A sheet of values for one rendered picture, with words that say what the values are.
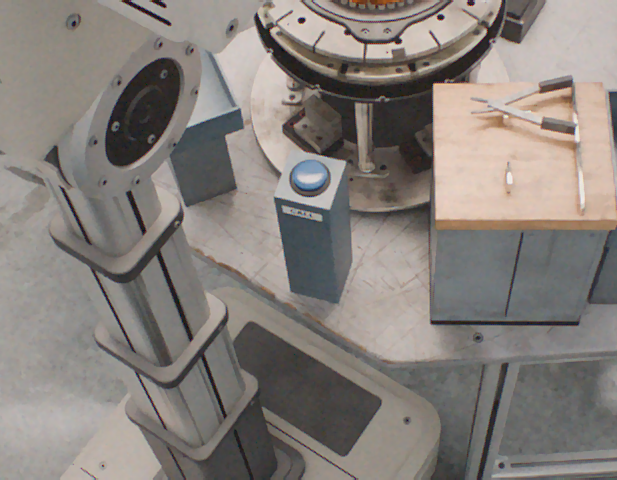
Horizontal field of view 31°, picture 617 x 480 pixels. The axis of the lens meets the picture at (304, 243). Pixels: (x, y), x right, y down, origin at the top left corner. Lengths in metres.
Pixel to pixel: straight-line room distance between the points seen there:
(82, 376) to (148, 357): 1.06
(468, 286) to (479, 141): 0.20
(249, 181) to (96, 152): 0.78
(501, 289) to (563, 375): 0.94
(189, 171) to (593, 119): 0.55
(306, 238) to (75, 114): 0.60
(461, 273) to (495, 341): 0.16
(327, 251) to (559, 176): 0.30
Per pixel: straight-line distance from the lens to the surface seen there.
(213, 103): 1.41
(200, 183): 1.58
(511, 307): 1.47
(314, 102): 1.59
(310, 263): 1.44
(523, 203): 1.28
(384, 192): 1.58
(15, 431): 2.40
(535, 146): 1.32
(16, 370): 2.46
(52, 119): 0.83
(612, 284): 1.50
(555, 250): 1.34
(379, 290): 1.53
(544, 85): 1.33
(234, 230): 1.59
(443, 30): 1.37
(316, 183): 1.31
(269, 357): 2.07
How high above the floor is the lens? 2.15
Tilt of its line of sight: 61 degrees down
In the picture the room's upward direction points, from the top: 8 degrees counter-clockwise
